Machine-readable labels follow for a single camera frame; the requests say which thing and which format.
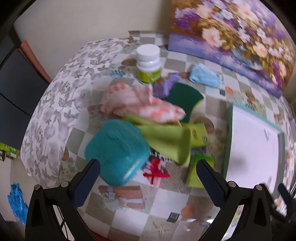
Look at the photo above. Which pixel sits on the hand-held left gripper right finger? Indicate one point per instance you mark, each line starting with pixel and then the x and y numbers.
pixel 212 183

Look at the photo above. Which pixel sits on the white box with teal rim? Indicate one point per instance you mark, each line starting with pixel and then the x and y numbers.
pixel 249 143

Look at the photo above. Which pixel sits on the blue face mask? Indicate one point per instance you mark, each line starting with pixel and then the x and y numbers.
pixel 204 76

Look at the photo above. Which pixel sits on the white bottle with green label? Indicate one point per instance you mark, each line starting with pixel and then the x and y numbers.
pixel 148 60

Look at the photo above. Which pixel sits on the teal plastic case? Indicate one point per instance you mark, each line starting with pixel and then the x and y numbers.
pixel 115 150

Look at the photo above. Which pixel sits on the lime green labelled packet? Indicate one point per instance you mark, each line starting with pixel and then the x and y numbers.
pixel 198 134

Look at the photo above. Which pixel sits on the green box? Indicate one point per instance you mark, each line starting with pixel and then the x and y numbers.
pixel 8 150

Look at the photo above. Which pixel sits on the floral canvas painting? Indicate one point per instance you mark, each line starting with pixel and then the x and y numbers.
pixel 231 34

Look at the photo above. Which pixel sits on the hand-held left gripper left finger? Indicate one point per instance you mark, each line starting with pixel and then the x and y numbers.
pixel 85 185

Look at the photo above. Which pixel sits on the green and yellow sponge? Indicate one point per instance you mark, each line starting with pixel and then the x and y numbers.
pixel 185 97

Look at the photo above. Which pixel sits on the blue plastic bag on floor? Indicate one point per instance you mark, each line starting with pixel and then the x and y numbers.
pixel 17 201

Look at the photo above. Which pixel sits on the grey leaf print tablecloth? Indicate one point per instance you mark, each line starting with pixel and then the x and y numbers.
pixel 57 104

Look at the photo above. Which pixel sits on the purple wet wipes packet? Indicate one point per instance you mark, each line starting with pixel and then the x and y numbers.
pixel 166 85

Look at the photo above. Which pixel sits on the red yarn bow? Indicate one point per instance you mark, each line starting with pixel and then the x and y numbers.
pixel 155 173

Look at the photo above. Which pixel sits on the pink and white towel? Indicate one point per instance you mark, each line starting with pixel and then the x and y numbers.
pixel 129 99

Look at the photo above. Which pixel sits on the checked printed tablecloth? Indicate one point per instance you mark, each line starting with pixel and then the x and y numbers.
pixel 129 220

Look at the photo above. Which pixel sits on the dark cabinet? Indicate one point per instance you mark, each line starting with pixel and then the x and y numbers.
pixel 13 92

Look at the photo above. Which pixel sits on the lime green cloth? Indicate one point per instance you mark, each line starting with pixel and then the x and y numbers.
pixel 166 141

